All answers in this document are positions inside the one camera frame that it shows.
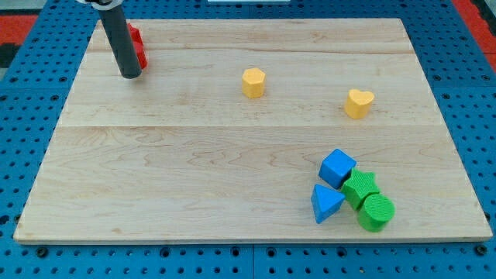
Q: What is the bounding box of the yellow hexagon block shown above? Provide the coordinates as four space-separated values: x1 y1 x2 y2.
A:
242 67 266 98

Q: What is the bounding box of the yellow heart block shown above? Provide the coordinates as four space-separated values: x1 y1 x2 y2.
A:
344 89 375 119

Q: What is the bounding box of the red block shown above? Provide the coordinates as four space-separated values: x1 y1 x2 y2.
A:
127 23 148 69

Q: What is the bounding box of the green circle block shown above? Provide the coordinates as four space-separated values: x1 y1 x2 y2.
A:
357 194 395 233

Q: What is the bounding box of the blue cube block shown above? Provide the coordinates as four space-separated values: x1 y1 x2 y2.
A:
319 149 357 189

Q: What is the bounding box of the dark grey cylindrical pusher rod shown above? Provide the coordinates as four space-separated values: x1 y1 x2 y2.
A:
92 1 142 79

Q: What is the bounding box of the blue triangle block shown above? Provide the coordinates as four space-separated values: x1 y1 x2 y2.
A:
311 184 345 224

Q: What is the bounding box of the green star block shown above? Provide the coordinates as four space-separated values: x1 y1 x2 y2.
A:
341 167 381 211

